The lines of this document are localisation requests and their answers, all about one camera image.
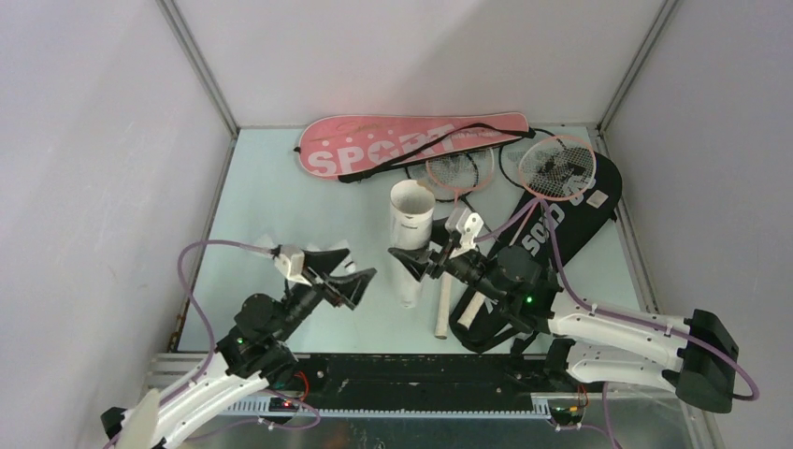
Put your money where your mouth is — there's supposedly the black racket right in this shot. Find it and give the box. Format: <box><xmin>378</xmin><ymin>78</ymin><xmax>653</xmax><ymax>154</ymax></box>
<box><xmin>497</xmin><ymin>128</ymin><xmax>555</xmax><ymax>189</ymax></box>

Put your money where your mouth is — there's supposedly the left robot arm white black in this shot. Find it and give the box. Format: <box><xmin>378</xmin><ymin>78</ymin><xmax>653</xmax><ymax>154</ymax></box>
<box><xmin>101</xmin><ymin>244</ymin><xmax>378</xmax><ymax>448</ymax></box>

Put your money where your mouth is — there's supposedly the pink SPORT racket bag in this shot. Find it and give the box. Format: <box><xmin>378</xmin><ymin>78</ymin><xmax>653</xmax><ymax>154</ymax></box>
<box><xmin>294</xmin><ymin>112</ymin><xmax>537</xmax><ymax>183</ymax></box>

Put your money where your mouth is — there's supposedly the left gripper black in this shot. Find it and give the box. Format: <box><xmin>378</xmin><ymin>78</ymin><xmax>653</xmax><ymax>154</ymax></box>
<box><xmin>274</xmin><ymin>248</ymin><xmax>376</xmax><ymax>340</ymax></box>

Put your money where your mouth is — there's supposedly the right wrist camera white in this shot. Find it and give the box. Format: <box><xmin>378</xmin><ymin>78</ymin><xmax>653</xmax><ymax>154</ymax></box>
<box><xmin>444</xmin><ymin>205</ymin><xmax>483</xmax><ymax>256</ymax></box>

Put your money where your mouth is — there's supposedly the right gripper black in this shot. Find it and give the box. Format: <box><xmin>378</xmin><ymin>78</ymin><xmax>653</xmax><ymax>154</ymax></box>
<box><xmin>389</xmin><ymin>215</ymin><xmax>507</xmax><ymax>304</ymax></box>

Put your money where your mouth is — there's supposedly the right controller board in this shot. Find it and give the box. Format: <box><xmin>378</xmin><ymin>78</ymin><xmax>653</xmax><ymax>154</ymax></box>
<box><xmin>550</xmin><ymin>406</ymin><xmax>587</xmax><ymax>427</ymax></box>

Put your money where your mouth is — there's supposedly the controller board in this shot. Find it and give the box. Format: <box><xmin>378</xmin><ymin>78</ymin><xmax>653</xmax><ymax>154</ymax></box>
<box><xmin>550</xmin><ymin>406</ymin><xmax>587</xmax><ymax>427</ymax></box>
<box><xmin>267</xmin><ymin>397</ymin><xmax>301</xmax><ymax>413</ymax></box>

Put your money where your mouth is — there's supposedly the white shuttlecock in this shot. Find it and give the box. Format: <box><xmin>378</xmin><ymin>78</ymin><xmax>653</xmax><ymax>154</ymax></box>
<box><xmin>253</xmin><ymin>235</ymin><xmax>276</xmax><ymax>257</ymax></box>
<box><xmin>339</xmin><ymin>240</ymin><xmax>356</xmax><ymax>274</ymax></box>

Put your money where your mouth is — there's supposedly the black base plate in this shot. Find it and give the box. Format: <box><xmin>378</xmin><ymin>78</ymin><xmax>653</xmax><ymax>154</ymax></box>
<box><xmin>272</xmin><ymin>353</ymin><xmax>581</xmax><ymax>413</ymax></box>

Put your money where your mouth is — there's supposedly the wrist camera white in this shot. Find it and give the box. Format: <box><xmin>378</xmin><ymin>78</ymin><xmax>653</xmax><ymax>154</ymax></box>
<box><xmin>444</xmin><ymin>205</ymin><xmax>483</xmax><ymax>256</ymax></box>
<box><xmin>272</xmin><ymin>245</ymin><xmax>309</xmax><ymax>285</ymax></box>

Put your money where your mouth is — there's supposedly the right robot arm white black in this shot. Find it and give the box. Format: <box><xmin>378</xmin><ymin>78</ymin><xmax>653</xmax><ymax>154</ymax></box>
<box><xmin>388</xmin><ymin>243</ymin><xmax>739</xmax><ymax>413</ymax></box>

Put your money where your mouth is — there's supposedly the black racket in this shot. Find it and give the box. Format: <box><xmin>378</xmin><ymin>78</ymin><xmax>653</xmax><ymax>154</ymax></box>
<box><xmin>497</xmin><ymin>128</ymin><xmax>555</xmax><ymax>189</ymax></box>
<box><xmin>404</xmin><ymin>149</ymin><xmax>495</xmax><ymax>211</ymax></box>

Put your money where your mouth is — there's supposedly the left controller board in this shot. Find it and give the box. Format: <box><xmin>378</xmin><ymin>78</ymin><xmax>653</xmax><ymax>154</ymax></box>
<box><xmin>267</xmin><ymin>397</ymin><xmax>301</xmax><ymax>413</ymax></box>

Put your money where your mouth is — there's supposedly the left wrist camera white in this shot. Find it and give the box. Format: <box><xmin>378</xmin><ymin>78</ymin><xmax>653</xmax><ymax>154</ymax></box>
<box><xmin>272</xmin><ymin>245</ymin><xmax>309</xmax><ymax>285</ymax></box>

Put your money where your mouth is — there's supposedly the black racket bag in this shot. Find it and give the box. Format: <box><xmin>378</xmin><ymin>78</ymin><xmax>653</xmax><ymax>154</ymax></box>
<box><xmin>449</xmin><ymin>154</ymin><xmax>623</xmax><ymax>354</ymax></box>

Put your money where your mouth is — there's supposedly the black racket left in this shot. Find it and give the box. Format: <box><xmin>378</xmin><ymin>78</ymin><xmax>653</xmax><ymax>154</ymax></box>
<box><xmin>404</xmin><ymin>149</ymin><xmax>495</xmax><ymax>211</ymax></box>

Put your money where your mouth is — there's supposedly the white shuttlecock tube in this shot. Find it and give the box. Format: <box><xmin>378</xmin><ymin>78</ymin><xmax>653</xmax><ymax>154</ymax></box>
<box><xmin>389</xmin><ymin>180</ymin><xmax>436</xmax><ymax>309</ymax></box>

